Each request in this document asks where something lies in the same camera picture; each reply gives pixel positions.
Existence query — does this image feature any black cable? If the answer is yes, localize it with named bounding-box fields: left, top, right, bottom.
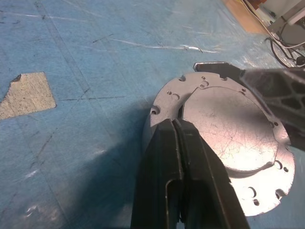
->
left=268, top=37, right=305, bottom=69

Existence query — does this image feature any white cable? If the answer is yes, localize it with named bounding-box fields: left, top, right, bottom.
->
left=242, top=0, right=305, bottom=47

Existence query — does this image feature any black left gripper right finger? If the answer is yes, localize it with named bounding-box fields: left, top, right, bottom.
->
left=175, top=119, right=251, bottom=229

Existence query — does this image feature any grey equipment box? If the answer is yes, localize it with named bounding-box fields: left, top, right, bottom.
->
left=266, top=0, right=305, bottom=48

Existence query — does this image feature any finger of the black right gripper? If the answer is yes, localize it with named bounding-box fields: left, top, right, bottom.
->
left=193, top=62, right=305, bottom=150

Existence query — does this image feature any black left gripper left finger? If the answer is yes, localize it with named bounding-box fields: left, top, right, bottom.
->
left=130, top=118, right=184, bottom=229

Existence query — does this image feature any silver hinged housing lid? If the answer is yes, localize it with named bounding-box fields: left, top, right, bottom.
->
left=150, top=71, right=296, bottom=217

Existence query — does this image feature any grey round motor housing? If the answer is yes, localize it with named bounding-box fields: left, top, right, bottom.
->
left=142, top=112, right=163, bottom=165

